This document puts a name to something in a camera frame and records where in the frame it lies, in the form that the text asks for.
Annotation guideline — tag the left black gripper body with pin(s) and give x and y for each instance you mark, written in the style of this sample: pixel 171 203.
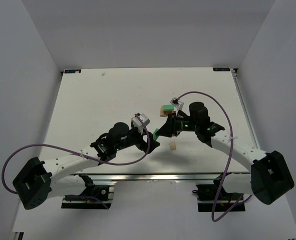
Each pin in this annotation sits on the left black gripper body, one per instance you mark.
pixel 142 143

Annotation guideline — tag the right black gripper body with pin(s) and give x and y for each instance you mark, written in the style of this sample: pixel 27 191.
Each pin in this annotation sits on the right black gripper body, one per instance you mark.
pixel 174 125

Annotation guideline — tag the green block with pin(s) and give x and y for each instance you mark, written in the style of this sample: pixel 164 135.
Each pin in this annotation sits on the green block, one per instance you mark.
pixel 168 108
pixel 155 136

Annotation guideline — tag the brown wood block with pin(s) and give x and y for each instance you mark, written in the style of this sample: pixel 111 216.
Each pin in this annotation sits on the brown wood block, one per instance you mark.
pixel 166 113

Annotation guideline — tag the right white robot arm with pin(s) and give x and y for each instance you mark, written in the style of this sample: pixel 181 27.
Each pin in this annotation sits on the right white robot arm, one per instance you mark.
pixel 269 177

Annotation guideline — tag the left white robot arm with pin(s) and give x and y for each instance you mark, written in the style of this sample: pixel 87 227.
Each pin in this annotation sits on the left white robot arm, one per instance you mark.
pixel 43 179

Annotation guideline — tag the small light wood block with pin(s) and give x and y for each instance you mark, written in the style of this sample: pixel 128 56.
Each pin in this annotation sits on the small light wood block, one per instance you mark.
pixel 172 146

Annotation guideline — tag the right blue corner label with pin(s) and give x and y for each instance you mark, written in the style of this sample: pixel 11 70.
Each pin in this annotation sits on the right blue corner label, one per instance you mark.
pixel 221 69

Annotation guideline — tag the blue corner label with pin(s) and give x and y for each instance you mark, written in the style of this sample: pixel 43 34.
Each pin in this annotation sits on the blue corner label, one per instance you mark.
pixel 221 69
pixel 72 71

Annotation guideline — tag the left blue corner label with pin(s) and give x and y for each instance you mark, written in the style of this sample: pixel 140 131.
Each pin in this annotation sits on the left blue corner label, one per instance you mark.
pixel 72 71

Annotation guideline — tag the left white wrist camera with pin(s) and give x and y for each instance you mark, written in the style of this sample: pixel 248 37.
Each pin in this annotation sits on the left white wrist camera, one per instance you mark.
pixel 140 121

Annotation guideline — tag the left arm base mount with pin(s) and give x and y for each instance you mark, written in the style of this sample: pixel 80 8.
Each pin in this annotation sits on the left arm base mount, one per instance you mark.
pixel 93 196

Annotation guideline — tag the aluminium frame rail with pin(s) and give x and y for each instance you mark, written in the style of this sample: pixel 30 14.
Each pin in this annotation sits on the aluminium frame rail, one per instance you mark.
pixel 256 147

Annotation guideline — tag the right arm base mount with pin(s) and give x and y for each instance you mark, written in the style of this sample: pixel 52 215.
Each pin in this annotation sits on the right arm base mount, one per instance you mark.
pixel 205 194

